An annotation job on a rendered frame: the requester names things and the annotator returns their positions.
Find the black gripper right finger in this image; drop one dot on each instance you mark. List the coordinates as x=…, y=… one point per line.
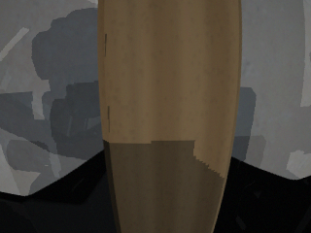
x=256, y=201

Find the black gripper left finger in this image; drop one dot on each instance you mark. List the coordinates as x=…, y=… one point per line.
x=78, y=203

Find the tan wooden board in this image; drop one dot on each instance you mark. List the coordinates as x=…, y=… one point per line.
x=169, y=74

